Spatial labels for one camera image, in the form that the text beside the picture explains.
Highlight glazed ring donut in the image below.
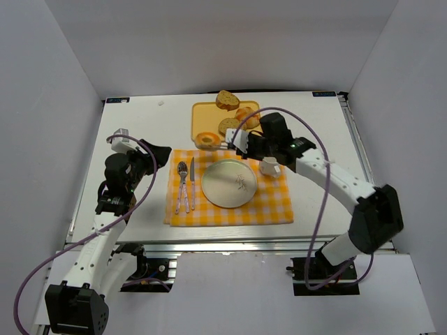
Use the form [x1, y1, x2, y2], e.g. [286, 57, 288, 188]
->
[194, 132, 221, 151]

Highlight white ceramic mug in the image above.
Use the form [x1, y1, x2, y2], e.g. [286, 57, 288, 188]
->
[259, 157, 281, 178]

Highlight left blue corner label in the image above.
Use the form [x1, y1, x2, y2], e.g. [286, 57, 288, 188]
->
[105, 97, 130, 104]

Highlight pale green ceramic plate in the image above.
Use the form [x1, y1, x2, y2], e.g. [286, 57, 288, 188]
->
[201, 159, 258, 209]

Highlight purple cable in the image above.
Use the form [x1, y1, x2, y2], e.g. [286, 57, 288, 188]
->
[231, 107, 375, 291]
[13, 134, 171, 335]

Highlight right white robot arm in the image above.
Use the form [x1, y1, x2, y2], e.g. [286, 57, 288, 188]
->
[226, 108, 404, 269]

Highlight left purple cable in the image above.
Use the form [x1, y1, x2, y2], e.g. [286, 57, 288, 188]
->
[13, 134, 171, 335]

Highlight yellow checkered cloth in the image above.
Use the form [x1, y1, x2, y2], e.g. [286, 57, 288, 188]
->
[163, 149, 293, 227]

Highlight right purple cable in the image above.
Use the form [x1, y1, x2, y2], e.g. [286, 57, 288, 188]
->
[231, 107, 375, 291]

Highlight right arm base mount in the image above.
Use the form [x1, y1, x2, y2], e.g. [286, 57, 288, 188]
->
[286, 257, 360, 297]

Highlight blue corner label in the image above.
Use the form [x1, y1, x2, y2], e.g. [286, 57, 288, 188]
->
[105, 97, 130, 104]
[312, 91, 337, 97]

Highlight yellow plastic tray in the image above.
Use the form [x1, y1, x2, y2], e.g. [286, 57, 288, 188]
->
[191, 101, 261, 141]

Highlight back bread slice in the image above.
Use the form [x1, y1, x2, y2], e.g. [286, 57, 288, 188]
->
[215, 90, 240, 111]

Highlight front bread slice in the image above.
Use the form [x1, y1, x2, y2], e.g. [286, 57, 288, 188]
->
[218, 118, 241, 136]

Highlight bread slice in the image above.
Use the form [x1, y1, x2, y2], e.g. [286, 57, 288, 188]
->
[215, 90, 240, 111]
[218, 118, 241, 136]

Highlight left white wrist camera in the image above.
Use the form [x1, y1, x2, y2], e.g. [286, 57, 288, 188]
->
[107, 137, 137, 154]

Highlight fork with patterned handle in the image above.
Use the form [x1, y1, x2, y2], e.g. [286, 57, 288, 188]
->
[175, 161, 190, 214]

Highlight knife with patterned handle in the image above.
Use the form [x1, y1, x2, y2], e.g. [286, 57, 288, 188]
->
[190, 157, 196, 210]

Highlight orange topped round bun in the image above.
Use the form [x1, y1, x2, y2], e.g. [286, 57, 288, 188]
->
[234, 106, 262, 129]

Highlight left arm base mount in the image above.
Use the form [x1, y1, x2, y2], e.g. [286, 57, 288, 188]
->
[111, 243, 173, 293]

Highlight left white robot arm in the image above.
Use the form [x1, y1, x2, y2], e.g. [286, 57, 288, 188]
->
[45, 135, 172, 334]

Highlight metal tongs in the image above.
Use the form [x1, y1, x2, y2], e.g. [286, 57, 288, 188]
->
[207, 138, 240, 151]

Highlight right blue corner label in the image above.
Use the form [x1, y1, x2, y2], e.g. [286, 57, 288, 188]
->
[312, 91, 337, 97]

